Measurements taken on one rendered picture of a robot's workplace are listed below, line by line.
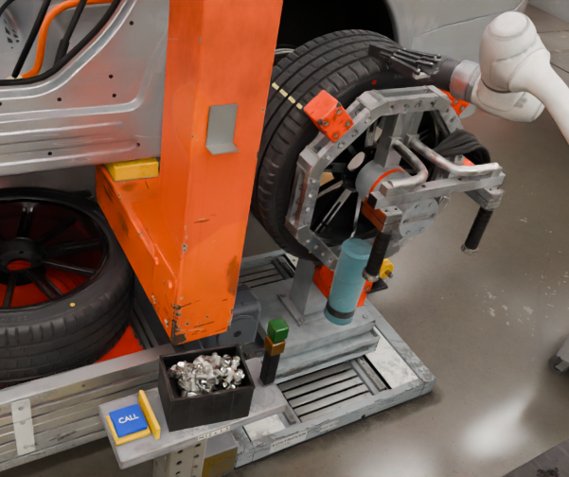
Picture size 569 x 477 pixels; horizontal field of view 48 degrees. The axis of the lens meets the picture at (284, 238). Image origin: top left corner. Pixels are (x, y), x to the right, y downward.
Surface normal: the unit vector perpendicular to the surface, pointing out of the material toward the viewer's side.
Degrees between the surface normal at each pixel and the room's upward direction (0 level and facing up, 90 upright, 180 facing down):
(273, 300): 0
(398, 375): 0
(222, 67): 90
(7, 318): 0
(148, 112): 90
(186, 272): 90
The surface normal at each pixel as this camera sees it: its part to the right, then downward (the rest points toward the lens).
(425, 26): 0.48, 0.59
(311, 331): 0.16, -0.79
